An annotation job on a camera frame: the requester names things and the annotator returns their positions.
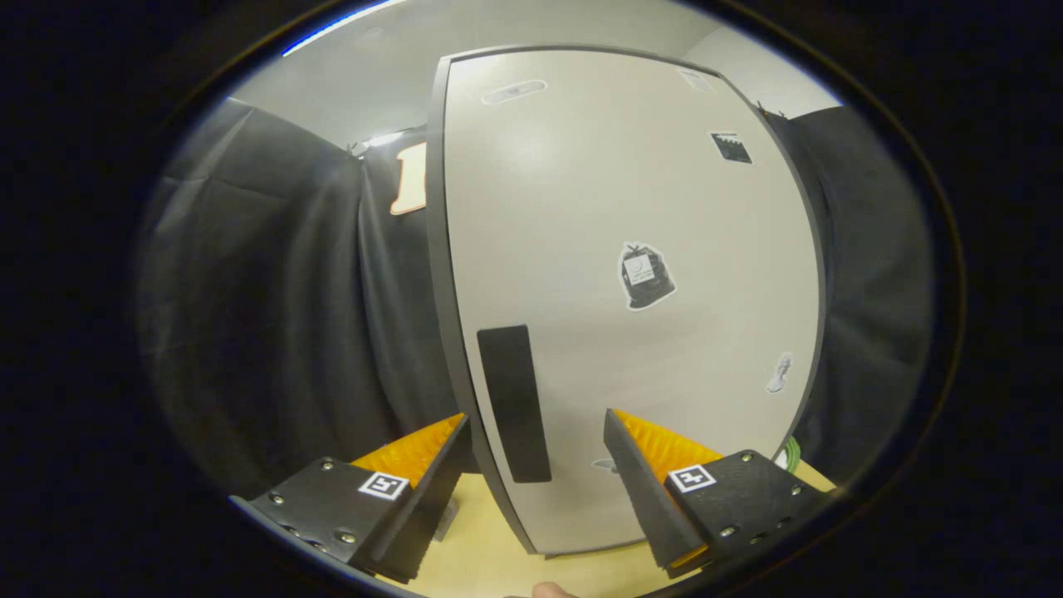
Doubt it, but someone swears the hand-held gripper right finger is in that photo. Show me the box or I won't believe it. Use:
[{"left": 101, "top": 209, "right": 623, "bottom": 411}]
[{"left": 603, "top": 409, "right": 835, "bottom": 581}]

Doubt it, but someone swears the black door handle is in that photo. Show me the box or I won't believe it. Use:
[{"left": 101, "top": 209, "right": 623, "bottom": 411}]
[{"left": 477, "top": 324, "right": 553, "bottom": 484}]

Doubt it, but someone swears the black backdrop cloth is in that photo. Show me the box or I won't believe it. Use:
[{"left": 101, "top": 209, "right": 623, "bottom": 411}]
[{"left": 137, "top": 96, "right": 935, "bottom": 499}]

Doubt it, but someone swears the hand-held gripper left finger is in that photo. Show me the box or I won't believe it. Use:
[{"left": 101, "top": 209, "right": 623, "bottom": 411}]
[{"left": 228, "top": 413, "right": 472, "bottom": 584}]

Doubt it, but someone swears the dark grey shoe cabinet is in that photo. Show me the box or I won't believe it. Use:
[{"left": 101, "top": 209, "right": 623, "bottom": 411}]
[{"left": 425, "top": 43, "right": 827, "bottom": 556}]

